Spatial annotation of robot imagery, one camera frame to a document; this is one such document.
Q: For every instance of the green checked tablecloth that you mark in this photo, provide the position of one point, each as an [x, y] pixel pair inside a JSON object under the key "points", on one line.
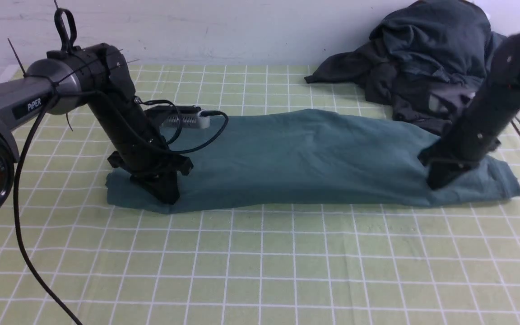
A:
{"points": [[263, 265]]}

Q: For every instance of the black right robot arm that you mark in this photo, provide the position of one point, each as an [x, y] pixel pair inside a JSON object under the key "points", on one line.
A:
{"points": [[474, 133]]}

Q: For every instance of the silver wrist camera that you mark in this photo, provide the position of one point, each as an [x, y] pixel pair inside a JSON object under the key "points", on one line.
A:
{"points": [[183, 118]]}

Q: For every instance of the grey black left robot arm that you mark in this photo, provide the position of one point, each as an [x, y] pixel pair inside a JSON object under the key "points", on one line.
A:
{"points": [[96, 76]]}

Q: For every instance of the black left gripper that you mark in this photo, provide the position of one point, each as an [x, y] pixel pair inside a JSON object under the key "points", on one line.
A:
{"points": [[158, 172]]}

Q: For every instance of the green long-sleeved shirt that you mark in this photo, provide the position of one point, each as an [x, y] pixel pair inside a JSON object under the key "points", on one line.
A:
{"points": [[315, 157]]}

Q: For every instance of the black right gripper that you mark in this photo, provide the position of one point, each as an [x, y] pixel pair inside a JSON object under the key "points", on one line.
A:
{"points": [[450, 157]]}

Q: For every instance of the dark grey crumpled garment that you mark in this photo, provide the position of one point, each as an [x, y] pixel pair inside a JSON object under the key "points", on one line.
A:
{"points": [[425, 61]]}

